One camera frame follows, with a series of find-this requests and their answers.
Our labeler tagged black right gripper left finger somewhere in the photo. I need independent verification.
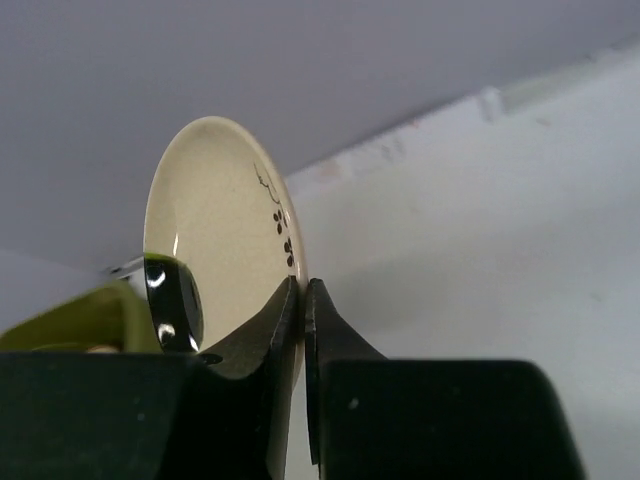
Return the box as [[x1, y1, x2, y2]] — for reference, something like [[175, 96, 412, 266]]
[[1, 277, 298, 479]]

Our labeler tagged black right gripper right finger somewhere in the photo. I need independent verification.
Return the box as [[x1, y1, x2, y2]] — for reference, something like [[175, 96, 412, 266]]
[[304, 279, 585, 479]]

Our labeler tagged small cream plate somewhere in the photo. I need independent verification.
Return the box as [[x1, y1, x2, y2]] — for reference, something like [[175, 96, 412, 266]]
[[143, 116, 308, 380]]

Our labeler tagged tan bird pattern plate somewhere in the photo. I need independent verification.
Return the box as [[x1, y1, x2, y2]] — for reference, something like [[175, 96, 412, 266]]
[[86, 345, 121, 354]]

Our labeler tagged green plastic bin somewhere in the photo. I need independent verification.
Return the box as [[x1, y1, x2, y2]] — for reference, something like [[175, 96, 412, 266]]
[[1, 280, 162, 353]]

